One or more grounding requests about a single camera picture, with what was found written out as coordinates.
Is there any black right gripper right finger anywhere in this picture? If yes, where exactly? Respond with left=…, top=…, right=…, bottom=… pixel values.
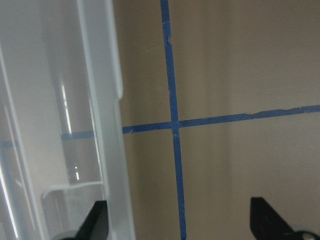
left=250, top=197, right=298, bottom=240

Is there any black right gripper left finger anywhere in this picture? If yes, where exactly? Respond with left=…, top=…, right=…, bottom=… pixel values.
left=74, top=200, right=109, bottom=240

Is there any clear plastic storage box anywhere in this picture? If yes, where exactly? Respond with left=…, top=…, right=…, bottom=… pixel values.
left=0, top=0, right=136, bottom=240

